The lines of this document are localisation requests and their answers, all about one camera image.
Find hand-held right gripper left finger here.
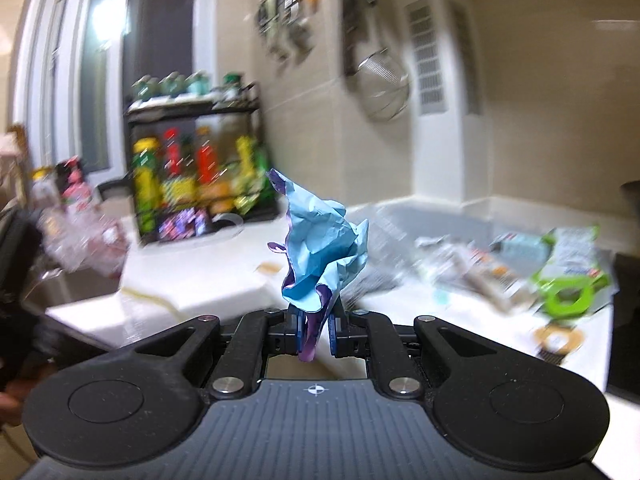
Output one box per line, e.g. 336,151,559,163
125,309,307,401

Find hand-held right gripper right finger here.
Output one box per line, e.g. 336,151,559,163
327,309,506,401

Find blue purple wrapper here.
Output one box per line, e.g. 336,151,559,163
266,168,370,363

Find white green plastic packet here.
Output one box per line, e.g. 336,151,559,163
531,226,615,319

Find clear plastic bag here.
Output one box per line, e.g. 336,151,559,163
39,199,128,277

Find red white packet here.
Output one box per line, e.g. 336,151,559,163
56,156,97,213

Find grey mat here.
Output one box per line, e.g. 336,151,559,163
345,200,506,293

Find pile of mixed wrappers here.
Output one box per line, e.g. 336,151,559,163
415,232,548,311

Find green yellow bottle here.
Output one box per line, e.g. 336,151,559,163
131,138,164,234

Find purple packet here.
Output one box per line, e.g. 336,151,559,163
159,209,212,241

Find green yellow snack packet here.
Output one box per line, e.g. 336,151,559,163
234,136,269,212

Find red capped sauce bottle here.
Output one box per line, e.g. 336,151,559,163
161,129,197,207

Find red label bottle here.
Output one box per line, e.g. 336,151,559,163
196,127,222,197

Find brown tape roll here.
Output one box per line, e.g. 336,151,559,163
534,324,585,355

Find window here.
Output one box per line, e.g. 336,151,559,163
12,0,197,173

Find black kitchen shelf rack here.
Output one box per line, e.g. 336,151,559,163
124,94,281,247

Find black cooktop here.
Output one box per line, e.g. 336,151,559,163
606,252,640,402

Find metal vent grille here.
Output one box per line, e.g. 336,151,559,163
404,0,447,117

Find black hanging utensil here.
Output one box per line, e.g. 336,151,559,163
342,0,379,77

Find hanging kitchen utensils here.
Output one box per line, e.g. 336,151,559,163
257,0,322,63

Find metal wire strainer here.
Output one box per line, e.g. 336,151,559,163
349,46,412,122

